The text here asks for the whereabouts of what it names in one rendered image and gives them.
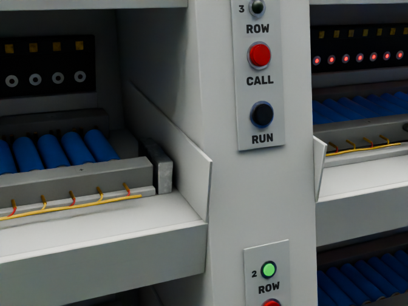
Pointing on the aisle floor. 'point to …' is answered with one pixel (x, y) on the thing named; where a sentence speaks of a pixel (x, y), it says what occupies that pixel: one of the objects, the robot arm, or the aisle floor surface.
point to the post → (229, 141)
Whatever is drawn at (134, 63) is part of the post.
